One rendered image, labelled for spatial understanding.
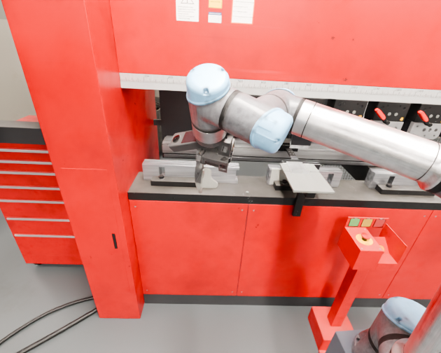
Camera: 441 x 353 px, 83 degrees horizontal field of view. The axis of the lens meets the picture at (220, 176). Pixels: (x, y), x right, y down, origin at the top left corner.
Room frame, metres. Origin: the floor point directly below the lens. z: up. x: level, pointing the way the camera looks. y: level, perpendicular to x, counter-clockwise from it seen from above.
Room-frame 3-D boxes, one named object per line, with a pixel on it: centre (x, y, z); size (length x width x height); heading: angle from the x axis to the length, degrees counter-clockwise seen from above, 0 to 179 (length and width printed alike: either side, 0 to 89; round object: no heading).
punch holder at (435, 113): (1.22, -0.97, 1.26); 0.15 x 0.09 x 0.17; 93
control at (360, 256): (0.89, -0.72, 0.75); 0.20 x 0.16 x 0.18; 93
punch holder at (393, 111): (1.21, -0.77, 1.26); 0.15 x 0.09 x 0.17; 93
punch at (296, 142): (1.19, -0.39, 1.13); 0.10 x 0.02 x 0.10; 93
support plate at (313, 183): (1.05, -0.40, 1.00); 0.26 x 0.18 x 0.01; 3
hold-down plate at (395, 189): (1.17, -1.00, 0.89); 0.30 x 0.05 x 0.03; 93
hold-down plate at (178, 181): (1.11, 0.20, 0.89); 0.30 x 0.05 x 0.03; 93
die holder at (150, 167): (1.17, 0.16, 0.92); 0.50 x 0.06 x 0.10; 93
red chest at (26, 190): (1.47, 1.12, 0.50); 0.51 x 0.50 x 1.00; 3
